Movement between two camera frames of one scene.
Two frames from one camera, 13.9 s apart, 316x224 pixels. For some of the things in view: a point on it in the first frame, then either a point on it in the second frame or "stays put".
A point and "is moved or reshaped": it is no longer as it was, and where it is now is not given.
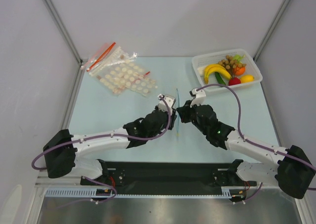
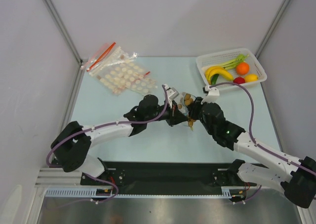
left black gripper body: (165, 126) to (168, 114)
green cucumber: (218, 78) to (214, 78)
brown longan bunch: (230, 63) is moved or reshaped
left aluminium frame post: (56, 14) stays put
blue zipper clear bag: (178, 111) is moved or reshaped
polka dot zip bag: (128, 76) stays put
